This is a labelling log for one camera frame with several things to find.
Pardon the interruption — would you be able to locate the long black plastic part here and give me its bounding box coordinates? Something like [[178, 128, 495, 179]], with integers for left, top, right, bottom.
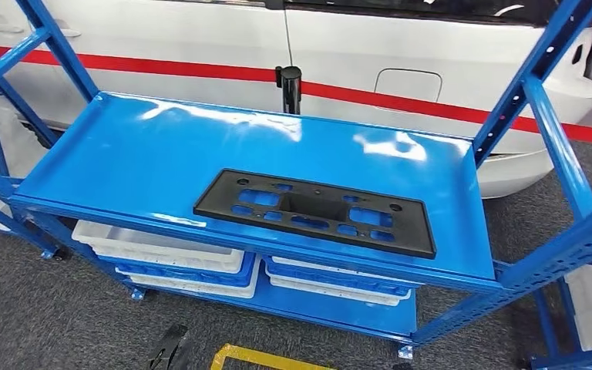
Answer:
[[193, 168, 437, 260]]

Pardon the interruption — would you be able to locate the white vehicle body red stripe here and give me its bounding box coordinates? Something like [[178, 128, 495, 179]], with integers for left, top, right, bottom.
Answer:
[[0, 0, 592, 200]]

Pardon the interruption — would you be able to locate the black stanchion post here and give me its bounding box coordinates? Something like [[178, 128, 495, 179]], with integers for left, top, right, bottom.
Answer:
[[274, 65, 304, 116]]

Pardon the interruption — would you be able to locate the black left wrist camera bracket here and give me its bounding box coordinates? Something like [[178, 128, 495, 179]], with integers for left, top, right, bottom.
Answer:
[[146, 325, 190, 370]]

